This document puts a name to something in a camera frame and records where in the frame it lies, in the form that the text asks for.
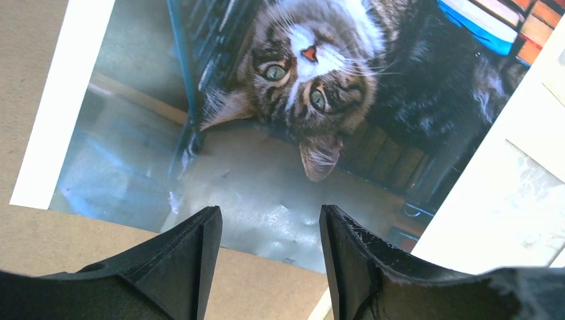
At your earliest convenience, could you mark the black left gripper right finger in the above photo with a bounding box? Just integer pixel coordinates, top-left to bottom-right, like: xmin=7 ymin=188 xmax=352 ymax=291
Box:
xmin=319 ymin=205 xmax=564 ymax=320

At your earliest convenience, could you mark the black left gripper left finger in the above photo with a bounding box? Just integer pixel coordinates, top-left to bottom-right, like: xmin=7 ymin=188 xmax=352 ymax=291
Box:
xmin=1 ymin=206 xmax=223 ymax=319

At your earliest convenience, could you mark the white mat board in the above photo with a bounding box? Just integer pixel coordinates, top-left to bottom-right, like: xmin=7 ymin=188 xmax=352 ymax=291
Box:
xmin=306 ymin=26 xmax=565 ymax=320

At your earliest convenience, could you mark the cat and books photo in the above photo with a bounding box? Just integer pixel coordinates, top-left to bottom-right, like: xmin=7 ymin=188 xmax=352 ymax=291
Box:
xmin=10 ymin=1 xmax=564 ymax=271

